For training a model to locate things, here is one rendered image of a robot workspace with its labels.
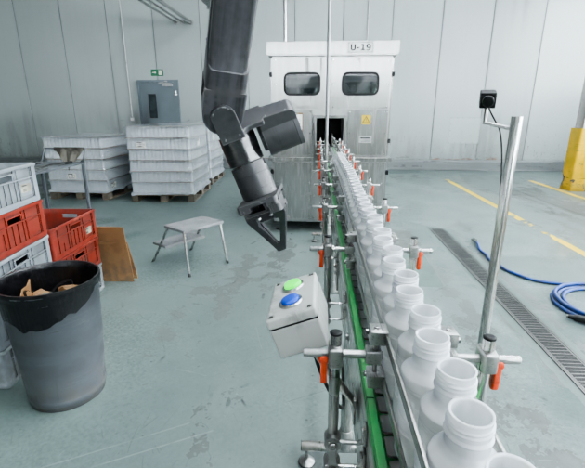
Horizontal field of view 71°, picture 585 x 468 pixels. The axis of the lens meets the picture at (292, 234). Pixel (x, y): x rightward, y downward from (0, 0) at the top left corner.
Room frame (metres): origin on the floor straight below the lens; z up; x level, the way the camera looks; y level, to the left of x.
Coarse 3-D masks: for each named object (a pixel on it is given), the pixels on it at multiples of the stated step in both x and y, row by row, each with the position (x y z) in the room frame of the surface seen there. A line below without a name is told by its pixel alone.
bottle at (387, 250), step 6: (384, 246) 0.70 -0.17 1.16; (390, 246) 0.71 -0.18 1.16; (396, 246) 0.70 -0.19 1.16; (384, 252) 0.68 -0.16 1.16; (390, 252) 0.67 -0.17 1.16; (396, 252) 0.67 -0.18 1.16; (402, 252) 0.68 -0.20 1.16; (378, 270) 0.68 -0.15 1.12; (378, 276) 0.67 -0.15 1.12; (372, 300) 0.69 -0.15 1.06
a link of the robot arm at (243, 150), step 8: (256, 128) 0.63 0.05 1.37; (248, 136) 0.63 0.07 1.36; (232, 144) 0.62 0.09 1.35; (240, 144) 0.62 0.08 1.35; (248, 144) 0.63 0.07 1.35; (256, 144) 0.64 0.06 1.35; (264, 144) 0.64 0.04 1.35; (224, 152) 0.64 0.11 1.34; (232, 152) 0.63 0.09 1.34; (240, 152) 0.62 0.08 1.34; (248, 152) 0.63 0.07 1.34; (256, 152) 0.63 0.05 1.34; (232, 160) 0.63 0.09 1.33; (240, 160) 0.62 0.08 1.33; (248, 160) 0.62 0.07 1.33; (232, 168) 0.63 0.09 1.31
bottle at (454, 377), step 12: (444, 360) 0.35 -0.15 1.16; (456, 360) 0.35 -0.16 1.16; (444, 372) 0.33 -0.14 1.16; (456, 372) 0.35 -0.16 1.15; (468, 372) 0.34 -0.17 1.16; (444, 384) 0.32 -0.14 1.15; (456, 384) 0.32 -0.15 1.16; (468, 384) 0.32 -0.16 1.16; (432, 396) 0.34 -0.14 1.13; (444, 396) 0.32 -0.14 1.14; (456, 396) 0.32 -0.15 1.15; (468, 396) 0.32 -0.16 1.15; (420, 408) 0.34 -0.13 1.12; (432, 408) 0.33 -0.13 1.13; (444, 408) 0.32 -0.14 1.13; (420, 420) 0.34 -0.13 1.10; (432, 420) 0.32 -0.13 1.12; (444, 420) 0.31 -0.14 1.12; (420, 432) 0.33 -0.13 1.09; (432, 432) 0.32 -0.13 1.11
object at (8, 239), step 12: (36, 204) 2.36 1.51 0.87; (0, 216) 2.01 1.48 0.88; (12, 216) 2.12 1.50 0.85; (24, 216) 2.23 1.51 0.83; (36, 216) 2.34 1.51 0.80; (0, 228) 2.01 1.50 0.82; (12, 228) 2.10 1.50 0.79; (24, 228) 2.19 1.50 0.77; (36, 228) 2.31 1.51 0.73; (0, 240) 1.99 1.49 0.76; (12, 240) 2.08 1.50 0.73; (24, 240) 2.18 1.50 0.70; (0, 252) 1.97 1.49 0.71; (12, 252) 2.05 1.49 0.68
